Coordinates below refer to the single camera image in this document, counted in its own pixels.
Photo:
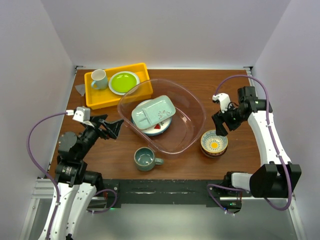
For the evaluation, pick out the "grey rimmed plate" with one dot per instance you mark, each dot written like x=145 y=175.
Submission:
x=119 y=93

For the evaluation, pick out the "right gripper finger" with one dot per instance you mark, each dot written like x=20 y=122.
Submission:
x=218 y=122
x=231 y=123

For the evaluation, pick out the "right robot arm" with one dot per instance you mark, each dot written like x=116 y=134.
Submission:
x=241 y=94

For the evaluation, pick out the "light blue white mug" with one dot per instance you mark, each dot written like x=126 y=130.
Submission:
x=99 y=80

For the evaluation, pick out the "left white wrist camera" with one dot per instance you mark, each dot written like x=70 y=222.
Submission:
x=81 y=114

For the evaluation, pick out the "yellow plastic tray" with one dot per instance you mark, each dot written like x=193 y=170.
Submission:
x=98 y=99

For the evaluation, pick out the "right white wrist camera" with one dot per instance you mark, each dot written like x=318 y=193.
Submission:
x=223 y=100

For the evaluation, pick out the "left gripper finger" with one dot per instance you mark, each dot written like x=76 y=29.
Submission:
x=110 y=130
x=96 y=119

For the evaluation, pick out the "dark bowl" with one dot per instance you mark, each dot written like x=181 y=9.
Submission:
x=213 y=155

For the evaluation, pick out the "watermelon pattern plate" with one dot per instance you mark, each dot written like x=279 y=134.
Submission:
x=153 y=115
x=160 y=133

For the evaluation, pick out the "lime green plate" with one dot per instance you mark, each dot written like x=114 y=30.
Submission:
x=123 y=82

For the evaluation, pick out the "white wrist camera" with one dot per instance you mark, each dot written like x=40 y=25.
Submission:
x=81 y=114
x=223 y=100

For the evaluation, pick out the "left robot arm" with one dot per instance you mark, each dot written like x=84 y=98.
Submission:
x=75 y=186

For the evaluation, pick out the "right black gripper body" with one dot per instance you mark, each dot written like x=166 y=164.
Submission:
x=232 y=113

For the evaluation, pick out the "clear plastic bin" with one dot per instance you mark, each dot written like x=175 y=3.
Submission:
x=187 y=123

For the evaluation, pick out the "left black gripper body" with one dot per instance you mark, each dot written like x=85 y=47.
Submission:
x=92 y=133

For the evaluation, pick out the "yellow blue patterned bowl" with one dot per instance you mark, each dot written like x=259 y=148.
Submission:
x=213 y=143

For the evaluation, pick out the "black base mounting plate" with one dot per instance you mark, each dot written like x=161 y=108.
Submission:
x=173 y=192

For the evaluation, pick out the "light blue rectangular dish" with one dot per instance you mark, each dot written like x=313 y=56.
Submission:
x=153 y=112

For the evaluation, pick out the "teal ceramic mug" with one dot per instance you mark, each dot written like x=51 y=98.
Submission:
x=145 y=159

